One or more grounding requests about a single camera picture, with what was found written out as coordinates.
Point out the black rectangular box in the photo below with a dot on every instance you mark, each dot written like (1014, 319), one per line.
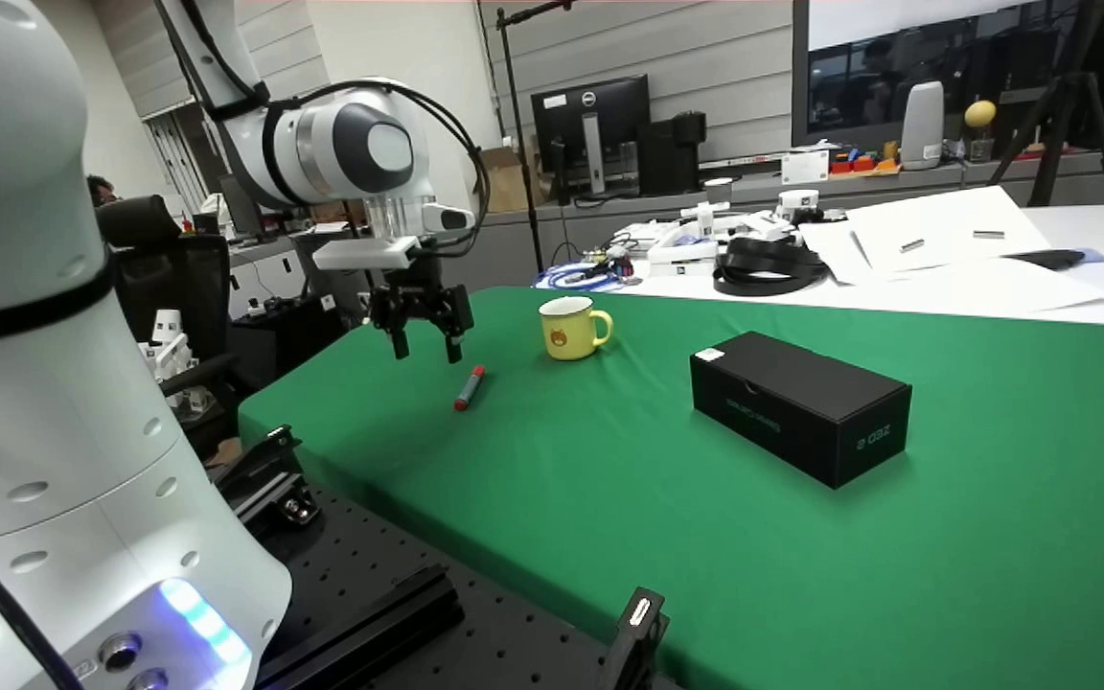
(822, 416)

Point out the black light stand pole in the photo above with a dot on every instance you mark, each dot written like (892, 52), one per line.
(505, 24)

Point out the green table cloth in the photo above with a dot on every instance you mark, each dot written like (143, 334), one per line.
(971, 562)

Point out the yellow ball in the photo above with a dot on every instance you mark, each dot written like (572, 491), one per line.
(978, 112)

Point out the black office chair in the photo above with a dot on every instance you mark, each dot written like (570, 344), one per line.
(165, 270)

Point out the black Dell monitor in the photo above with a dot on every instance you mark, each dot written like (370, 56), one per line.
(584, 130)

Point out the black table clamp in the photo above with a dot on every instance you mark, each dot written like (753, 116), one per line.
(632, 663)

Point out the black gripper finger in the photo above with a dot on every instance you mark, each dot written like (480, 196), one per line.
(455, 344)
(398, 334)

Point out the white paper sheets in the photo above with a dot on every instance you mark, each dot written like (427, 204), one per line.
(965, 254)

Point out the red and white marker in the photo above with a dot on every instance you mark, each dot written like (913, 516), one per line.
(465, 397)

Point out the black camera tripod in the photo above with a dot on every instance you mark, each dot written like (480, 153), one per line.
(1066, 105)

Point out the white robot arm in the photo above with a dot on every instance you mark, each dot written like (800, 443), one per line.
(120, 562)

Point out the black desktop computer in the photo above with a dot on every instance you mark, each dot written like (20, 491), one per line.
(670, 157)

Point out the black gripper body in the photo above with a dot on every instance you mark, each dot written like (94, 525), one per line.
(421, 293)

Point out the white speaker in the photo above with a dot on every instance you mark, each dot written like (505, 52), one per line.
(923, 130)

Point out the yellow mug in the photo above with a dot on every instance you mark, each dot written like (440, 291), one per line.
(572, 328)

